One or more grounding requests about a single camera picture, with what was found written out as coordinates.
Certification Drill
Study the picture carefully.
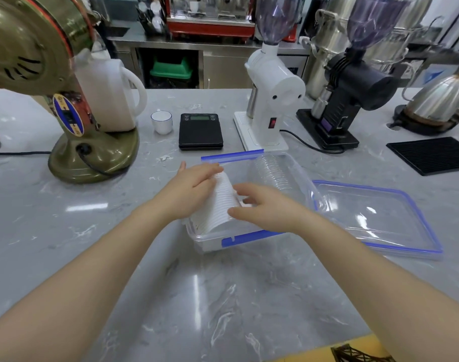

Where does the person's right hand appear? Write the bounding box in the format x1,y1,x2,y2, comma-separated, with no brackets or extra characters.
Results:
227,183,313,235

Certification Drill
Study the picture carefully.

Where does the person's left hand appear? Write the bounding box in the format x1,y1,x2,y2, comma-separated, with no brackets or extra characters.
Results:
160,161,224,223

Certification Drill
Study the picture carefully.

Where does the stack of white paper filters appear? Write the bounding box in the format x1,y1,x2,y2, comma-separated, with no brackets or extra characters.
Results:
188,171,253,238

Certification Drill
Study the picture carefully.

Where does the person's left forearm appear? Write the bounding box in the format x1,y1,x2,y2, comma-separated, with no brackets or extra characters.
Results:
0,198,177,362

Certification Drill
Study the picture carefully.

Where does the person's right forearm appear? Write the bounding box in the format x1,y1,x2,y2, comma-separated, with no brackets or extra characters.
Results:
288,211,459,362

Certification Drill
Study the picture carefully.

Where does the black digital scale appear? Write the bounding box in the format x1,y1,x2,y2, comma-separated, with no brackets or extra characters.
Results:
178,113,225,151

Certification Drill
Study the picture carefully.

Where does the small white cup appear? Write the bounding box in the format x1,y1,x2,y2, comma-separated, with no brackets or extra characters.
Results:
150,109,174,135

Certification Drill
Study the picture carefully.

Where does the clear container with blue clips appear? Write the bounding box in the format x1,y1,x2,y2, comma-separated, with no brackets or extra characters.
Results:
182,150,328,254

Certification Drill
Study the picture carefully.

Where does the green plastic bin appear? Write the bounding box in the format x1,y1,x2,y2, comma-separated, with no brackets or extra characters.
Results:
150,56,194,89

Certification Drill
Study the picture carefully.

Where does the stainless steel counter cabinet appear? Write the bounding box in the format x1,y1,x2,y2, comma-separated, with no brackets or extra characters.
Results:
108,22,314,90

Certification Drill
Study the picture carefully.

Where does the white plastic jug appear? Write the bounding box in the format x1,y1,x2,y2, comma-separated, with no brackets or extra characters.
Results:
73,49,148,133

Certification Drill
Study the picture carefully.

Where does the white coffee grinder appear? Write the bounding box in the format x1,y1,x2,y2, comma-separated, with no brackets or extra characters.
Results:
233,0,307,152

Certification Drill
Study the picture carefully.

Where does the clear lid with blue rim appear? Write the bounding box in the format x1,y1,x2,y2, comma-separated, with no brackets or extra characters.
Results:
312,179,443,261

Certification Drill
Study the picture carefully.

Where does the red espresso machine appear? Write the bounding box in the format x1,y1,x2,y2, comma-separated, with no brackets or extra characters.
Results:
165,0,258,39

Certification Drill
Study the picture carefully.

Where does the black coffee grinder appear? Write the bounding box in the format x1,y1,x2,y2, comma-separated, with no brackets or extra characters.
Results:
296,0,408,151

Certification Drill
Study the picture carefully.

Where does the black metal stand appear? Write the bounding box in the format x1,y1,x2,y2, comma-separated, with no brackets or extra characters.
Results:
330,343,396,362

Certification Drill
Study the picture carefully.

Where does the olive green grinder machine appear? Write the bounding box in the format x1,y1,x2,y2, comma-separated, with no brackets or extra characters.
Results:
0,0,140,184

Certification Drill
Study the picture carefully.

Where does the large steel pot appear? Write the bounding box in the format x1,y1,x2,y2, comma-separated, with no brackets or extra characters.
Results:
300,0,360,101
364,0,434,74

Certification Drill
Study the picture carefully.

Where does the black kettle base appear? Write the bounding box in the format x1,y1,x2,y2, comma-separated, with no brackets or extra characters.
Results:
388,105,458,136

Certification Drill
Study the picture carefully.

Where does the black rubber drip mat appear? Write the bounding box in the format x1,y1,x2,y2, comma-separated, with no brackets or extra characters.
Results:
386,137,459,177

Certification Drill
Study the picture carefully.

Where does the steel gooseneck kettle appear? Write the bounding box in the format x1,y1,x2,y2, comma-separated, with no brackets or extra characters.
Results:
401,68,459,123

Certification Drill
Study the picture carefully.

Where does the black power cable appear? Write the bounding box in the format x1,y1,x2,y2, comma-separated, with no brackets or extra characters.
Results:
279,129,345,155
0,132,53,159

